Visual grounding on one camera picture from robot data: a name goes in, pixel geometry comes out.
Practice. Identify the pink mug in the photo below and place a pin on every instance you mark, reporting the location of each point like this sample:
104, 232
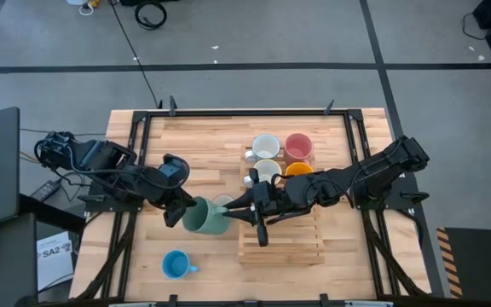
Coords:
298, 147

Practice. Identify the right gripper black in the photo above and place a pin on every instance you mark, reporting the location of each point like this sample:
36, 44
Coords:
271, 198

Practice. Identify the black cabinet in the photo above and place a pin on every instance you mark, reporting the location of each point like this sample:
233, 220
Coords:
151, 2

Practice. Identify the white mug red rim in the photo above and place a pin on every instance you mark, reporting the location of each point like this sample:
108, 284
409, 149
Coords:
223, 199

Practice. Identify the white blue-patterned mug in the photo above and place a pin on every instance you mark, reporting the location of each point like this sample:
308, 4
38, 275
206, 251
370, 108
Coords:
267, 147

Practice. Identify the black metal table frame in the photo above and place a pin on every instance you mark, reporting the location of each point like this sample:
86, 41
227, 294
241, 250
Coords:
245, 113

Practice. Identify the black power adapter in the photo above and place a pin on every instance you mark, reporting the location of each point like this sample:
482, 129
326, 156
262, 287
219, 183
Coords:
45, 190

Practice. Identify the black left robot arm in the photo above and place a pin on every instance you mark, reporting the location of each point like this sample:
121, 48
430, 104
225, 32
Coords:
100, 158

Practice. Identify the white mug yellow rim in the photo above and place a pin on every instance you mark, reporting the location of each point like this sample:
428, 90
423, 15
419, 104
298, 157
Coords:
269, 170

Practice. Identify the dark grey cabinet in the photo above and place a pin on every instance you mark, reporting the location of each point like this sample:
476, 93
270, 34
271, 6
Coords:
11, 264

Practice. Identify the white trash bin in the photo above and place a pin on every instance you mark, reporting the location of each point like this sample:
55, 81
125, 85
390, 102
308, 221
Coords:
76, 2

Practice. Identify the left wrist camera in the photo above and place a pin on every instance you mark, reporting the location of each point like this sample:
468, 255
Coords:
173, 168

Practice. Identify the wooden slatted rack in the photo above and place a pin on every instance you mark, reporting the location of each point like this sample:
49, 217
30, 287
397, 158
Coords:
288, 251

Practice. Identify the hazard-striped black mat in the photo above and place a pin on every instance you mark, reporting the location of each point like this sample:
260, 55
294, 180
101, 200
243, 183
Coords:
480, 264

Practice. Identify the green mug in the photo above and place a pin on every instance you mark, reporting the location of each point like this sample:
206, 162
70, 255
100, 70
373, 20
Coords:
203, 217

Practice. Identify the white SA2 paper sheet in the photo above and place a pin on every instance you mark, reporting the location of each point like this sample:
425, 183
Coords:
53, 260

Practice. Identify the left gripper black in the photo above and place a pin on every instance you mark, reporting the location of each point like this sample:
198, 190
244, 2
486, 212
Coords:
166, 189

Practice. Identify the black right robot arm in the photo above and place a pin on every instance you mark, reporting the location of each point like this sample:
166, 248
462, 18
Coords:
373, 170

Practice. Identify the blue mug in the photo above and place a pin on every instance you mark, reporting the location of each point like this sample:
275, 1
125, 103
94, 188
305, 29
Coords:
177, 265

